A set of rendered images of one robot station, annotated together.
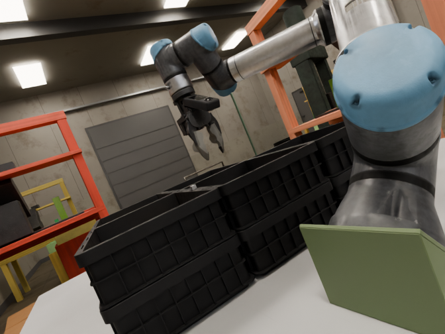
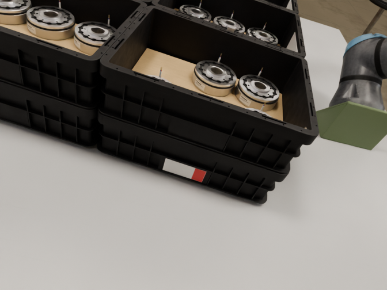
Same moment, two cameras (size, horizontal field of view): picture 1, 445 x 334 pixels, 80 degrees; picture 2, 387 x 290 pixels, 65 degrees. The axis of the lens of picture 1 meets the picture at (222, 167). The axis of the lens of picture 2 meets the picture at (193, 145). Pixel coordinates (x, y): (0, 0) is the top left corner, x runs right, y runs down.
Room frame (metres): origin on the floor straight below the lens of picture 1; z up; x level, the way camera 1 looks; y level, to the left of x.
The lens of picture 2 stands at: (0.49, 0.77, 1.23)
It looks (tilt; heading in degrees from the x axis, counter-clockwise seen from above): 44 degrees down; 290
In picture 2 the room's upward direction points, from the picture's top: 20 degrees clockwise
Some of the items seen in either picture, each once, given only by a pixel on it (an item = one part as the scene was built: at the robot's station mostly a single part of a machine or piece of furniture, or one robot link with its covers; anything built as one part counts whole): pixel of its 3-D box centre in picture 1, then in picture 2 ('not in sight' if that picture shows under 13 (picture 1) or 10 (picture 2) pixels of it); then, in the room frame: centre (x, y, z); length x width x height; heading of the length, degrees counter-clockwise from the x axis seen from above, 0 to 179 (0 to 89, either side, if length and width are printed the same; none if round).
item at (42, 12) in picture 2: not in sight; (50, 14); (1.09, 0.33, 0.86); 0.05 x 0.05 x 0.01
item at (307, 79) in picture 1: (321, 89); not in sight; (4.18, -1.91, 1.29); 0.84 x 0.68 x 2.59; 119
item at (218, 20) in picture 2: not in sight; (229, 25); (0.83, -0.10, 0.86); 0.10 x 0.10 x 0.01
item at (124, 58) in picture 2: (153, 234); (212, 85); (0.69, 0.24, 0.87); 0.40 x 0.30 x 0.11; 23
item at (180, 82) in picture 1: (179, 87); not in sight; (0.80, 0.03, 1.22); 0.08 x 0.08 x 0.05
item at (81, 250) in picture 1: (145, 217); (219, 65); (0.69, 0.24, 0.92); 0.40 x 0.30 x 0.02; 23
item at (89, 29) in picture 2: not in sight; (98, 31); (0.98, 0.29, 0.86); 0.05 x 0.05 x 0.01
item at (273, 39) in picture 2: not in sight; (262, 36); (0.73, -0.14, 0.86); 0.10 x 0.10 x 0.01
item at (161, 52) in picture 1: (168, 61); not in sight; (0.80, 0.03, 1.30); 0.09 x 0.08 x 0.11; 69
